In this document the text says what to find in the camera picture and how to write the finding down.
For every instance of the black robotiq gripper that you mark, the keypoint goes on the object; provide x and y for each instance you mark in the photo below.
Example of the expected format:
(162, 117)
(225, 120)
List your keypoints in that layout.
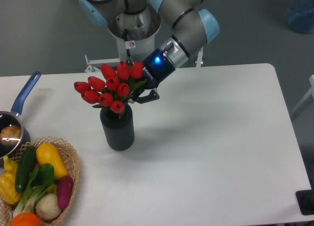
(156, 68)

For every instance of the red tulip bouquet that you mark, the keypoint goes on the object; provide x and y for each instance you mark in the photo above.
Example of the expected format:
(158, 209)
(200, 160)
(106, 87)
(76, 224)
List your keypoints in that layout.
(114, 90)

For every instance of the dark grey ribbed vase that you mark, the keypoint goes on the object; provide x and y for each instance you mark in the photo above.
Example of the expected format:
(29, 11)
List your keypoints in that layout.
(119, 132)

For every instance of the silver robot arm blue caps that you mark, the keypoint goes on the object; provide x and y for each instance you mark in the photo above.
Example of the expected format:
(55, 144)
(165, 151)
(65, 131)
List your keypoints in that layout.
(162, 34)

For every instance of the woven wicker basket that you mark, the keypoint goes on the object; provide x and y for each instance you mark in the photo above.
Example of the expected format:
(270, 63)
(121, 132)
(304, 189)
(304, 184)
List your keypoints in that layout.
(70, 159)

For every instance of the yellow squash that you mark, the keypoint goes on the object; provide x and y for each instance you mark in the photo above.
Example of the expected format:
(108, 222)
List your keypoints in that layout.
(48, 153)

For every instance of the purple eggplant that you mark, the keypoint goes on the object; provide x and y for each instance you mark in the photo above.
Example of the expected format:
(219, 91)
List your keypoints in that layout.
(64, 191)

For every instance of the green bok choy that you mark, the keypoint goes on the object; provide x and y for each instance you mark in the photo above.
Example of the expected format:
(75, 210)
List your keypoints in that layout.
(40, 181)

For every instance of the green cucumber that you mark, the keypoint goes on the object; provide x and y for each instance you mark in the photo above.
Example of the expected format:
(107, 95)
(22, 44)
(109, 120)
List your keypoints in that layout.
(24, 169)

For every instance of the brown bun in pan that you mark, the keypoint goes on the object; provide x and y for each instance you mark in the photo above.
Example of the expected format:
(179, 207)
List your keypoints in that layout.
(10, 135)

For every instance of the white garlic bulb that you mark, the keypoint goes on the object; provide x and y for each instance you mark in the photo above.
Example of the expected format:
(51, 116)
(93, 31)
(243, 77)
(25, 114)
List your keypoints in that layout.
(47, 208)

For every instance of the blue plastic bag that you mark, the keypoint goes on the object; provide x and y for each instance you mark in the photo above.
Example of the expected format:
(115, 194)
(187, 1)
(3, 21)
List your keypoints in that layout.
(299, 16)

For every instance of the yellow bell pepper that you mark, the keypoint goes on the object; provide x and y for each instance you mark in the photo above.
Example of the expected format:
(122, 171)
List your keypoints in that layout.
(7, 182)

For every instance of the orange fruit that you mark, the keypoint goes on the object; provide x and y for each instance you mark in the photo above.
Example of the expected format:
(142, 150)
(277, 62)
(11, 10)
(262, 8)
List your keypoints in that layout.
(25, 219)

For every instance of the black device at table edge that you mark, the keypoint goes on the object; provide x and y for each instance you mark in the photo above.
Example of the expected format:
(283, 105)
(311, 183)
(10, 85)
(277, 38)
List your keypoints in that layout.
(305, 199)

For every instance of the blue handled saucepan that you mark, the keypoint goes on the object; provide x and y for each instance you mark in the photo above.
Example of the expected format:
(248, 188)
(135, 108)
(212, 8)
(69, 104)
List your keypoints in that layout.
(12, 117)

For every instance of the white furniture frame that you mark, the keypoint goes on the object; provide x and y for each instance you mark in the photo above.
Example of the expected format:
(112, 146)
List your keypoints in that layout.
(305, 101)

